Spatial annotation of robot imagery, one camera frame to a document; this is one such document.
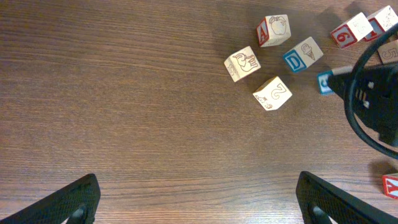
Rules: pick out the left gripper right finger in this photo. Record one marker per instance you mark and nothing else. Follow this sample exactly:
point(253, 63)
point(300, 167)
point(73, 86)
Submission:
point(321, 202)

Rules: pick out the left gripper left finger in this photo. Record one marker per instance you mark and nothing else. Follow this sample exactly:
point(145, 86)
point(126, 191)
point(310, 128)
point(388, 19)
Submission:
point(75, 203)

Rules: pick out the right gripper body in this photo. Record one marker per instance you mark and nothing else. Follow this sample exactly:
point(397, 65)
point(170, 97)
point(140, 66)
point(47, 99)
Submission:
point(375, 101)

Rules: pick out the plain wooden block blue side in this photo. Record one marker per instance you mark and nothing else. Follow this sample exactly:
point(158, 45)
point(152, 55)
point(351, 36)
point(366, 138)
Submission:
point(322, 78)

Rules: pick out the leaf block red side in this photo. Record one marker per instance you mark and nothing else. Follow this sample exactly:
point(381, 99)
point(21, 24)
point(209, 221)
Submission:
point(390, 185)

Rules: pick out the ice cream block blue side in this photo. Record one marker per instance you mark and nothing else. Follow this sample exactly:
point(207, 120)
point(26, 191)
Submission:
point(303, 55)

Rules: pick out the green sided number block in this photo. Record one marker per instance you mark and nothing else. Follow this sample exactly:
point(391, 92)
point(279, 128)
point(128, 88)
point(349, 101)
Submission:
point(272, 94)

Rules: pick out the number six block red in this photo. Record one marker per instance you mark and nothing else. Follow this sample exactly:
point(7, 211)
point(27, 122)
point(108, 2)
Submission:
point(351, 31)

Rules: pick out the red sided block rear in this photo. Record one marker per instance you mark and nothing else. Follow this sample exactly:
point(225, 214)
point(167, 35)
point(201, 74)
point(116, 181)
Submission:
point(381, 21)

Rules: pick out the apple block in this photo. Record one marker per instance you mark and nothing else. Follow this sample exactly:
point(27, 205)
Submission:
point(273, 30)

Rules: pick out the elephant block red side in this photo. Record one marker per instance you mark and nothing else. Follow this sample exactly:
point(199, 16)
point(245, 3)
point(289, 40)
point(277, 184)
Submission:
point(242, 63)

